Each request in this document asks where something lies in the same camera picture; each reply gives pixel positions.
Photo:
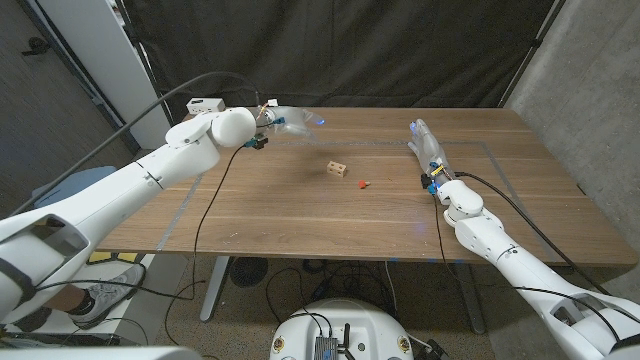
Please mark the white table leg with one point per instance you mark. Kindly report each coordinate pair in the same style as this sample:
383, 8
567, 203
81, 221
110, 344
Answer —
215, 290

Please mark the grey finned module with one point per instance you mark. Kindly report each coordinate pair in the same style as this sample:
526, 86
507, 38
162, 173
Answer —
325, 348

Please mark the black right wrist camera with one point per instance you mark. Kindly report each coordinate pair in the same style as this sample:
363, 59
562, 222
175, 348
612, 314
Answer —
428, 181

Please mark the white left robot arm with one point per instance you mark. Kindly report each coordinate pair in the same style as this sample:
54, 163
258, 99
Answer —
125, 185

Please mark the grey table leg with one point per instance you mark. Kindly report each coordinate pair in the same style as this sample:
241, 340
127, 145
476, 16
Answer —
470, 300

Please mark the black backdrop stand pole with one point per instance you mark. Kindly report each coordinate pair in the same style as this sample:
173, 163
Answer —
145, 65
534, 50

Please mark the wooden block with holes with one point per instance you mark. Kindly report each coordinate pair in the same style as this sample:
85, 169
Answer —
336, 169

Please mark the black white sneaker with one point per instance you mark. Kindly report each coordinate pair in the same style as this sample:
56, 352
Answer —
30, 320

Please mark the yellow black floor marker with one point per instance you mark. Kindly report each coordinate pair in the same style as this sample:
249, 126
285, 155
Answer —
107, 257

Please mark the white power strip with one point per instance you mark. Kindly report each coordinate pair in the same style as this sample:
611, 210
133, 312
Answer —
205, 106

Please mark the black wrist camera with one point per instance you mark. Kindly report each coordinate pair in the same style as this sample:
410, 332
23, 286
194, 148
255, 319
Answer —
256, 142
428, 181

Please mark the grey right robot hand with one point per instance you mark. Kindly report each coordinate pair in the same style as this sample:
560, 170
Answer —
430, 150

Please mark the black backdrop curtain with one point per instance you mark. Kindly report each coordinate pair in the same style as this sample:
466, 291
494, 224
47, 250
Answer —
350, 50

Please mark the black round floor fan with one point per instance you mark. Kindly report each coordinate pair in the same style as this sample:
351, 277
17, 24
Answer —
249, 271

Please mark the red-headed wooden screw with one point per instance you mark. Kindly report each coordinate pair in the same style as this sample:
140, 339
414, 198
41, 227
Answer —
362, 184

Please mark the white floor board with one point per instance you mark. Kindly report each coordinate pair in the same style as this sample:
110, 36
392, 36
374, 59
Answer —
155, 300

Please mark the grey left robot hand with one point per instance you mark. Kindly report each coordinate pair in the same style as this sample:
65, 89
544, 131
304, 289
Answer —
292, 122

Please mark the person's bare leg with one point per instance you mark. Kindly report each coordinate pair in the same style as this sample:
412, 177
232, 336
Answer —
65, 302

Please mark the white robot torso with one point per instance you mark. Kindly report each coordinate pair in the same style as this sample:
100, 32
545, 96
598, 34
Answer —
350, 320

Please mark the blue stool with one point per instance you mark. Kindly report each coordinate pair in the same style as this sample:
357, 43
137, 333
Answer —
75, 182

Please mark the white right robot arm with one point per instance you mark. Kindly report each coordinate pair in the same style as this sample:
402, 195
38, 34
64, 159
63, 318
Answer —
500, 245

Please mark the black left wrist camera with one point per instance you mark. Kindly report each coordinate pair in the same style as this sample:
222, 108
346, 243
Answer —
256, 142

